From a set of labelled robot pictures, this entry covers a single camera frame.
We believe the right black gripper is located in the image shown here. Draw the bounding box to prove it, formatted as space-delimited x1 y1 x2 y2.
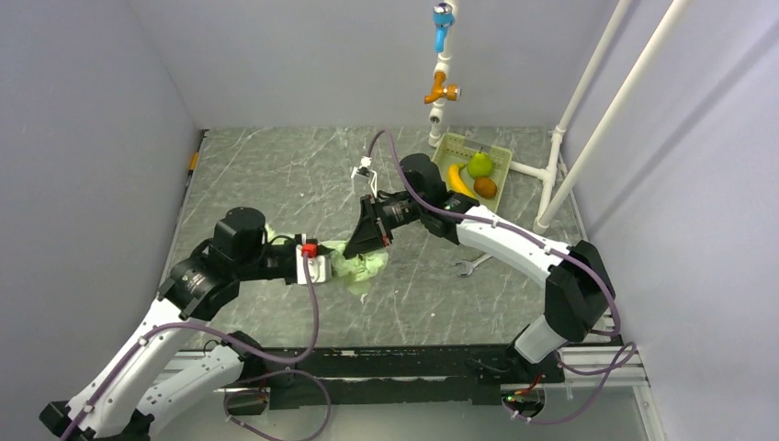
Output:
344 193 427 258

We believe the light green plastic bag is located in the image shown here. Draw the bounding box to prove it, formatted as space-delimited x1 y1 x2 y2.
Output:
250 226 389 301

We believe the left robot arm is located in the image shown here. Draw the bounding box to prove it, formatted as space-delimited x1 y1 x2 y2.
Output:
39 208 332 440

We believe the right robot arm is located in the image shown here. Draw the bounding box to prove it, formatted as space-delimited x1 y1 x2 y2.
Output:
344 153 615 381

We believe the yellow fake banana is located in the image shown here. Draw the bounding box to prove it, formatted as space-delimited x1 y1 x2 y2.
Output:
446 163 478 198

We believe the brown fake kiwi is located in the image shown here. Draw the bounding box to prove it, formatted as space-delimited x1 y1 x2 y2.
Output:
473 176 498 199

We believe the green fake pear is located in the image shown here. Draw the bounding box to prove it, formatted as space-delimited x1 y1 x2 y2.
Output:
466 152 494 179

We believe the silver wrench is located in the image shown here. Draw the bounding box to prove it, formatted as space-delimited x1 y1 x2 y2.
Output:
453 254 491 277

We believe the pale yellow plastic basket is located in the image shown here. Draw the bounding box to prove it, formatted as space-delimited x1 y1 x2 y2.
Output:
432 133 513 212

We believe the orange tap valve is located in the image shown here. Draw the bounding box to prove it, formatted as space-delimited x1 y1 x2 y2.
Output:
423 71 461 105

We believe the blue tap valve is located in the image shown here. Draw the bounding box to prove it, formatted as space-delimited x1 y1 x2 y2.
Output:
432 1 456 53

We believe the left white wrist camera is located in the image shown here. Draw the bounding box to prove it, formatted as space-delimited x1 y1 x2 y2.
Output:
296 243 333 285

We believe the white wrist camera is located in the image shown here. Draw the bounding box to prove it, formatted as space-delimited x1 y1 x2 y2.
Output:
350 156 378 198
296 243 333 285

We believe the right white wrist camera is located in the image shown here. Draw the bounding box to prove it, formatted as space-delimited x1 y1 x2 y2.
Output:
350 156 378 198

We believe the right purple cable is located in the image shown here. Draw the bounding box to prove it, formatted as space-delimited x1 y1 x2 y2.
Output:
366 129 639 426

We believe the purple cable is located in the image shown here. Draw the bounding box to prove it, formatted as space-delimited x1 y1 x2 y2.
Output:
59 249 333 441
366 129 639 426

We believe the orange handled tool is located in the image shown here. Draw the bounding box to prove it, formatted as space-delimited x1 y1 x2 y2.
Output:
186 130 209 180

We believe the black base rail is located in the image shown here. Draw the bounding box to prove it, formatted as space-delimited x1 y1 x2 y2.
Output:
229 345 564 410

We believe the white pvc pipe frame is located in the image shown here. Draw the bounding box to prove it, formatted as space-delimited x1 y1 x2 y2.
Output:
422 1 672 235

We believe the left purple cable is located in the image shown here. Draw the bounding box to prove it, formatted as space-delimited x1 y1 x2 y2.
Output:
59 249 333 441

